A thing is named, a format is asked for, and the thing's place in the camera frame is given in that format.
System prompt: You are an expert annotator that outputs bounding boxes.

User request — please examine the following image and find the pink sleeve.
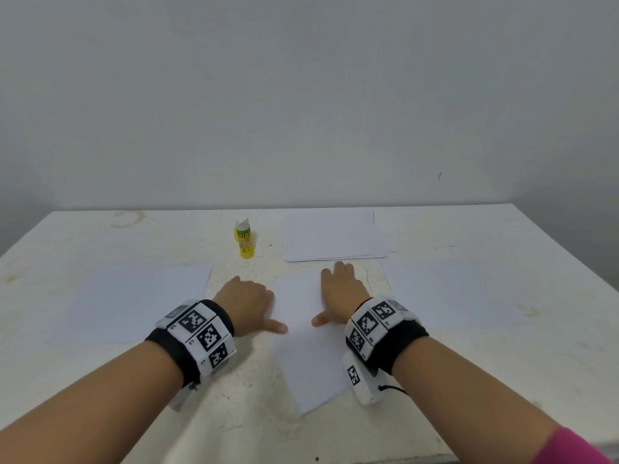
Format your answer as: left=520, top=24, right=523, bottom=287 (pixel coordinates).
left=532, top=426, right=616, bottom=464

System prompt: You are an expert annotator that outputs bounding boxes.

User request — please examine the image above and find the yellow glue stick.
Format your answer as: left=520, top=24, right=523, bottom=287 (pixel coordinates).
left=233, top=217, right=257, bottom=261

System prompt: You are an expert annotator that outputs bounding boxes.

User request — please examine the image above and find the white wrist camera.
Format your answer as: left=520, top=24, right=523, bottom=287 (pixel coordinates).
left=169, top=380, right=201, bottom=412
left=341, top=349, right=385, bottom=408

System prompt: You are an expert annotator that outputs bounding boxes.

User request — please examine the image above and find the person's right hand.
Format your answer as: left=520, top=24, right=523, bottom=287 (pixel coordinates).
left=310, top=262, right=373, bottom=329

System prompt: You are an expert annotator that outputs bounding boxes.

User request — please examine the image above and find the black marker wristband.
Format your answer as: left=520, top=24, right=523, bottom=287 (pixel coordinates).
left=343, top=296, right=431, bottom=378
left=145, top=298, right=238, bottom=389

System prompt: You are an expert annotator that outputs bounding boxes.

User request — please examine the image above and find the person's left hand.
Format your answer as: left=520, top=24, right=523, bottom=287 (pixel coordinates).
left=213, top=276, right=290, bottom=338

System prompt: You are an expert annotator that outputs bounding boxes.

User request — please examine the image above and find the black cable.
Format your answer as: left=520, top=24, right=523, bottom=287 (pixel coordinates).
left=377, top=380, right=410, bottom=399

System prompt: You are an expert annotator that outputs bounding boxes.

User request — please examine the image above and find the person's left forearm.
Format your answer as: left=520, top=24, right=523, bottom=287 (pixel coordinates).
left=0, top=341, right=187, bottom=464

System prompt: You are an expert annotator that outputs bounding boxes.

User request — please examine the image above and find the stack of white paper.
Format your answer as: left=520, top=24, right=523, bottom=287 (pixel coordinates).
left=382, top=256, right=529, bottom=333
left=66, top=264, right=213, bottom=345

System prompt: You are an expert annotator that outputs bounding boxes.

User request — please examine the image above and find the person's right forearm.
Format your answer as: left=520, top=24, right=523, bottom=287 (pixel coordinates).
left=393, top=335, right=557, bottom=464

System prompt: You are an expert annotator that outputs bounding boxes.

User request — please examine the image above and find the glued white paper sheet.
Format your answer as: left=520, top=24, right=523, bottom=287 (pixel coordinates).
left=265, top=267, right=390, bottom=418
left=282, top=208, right=391, bottom=265

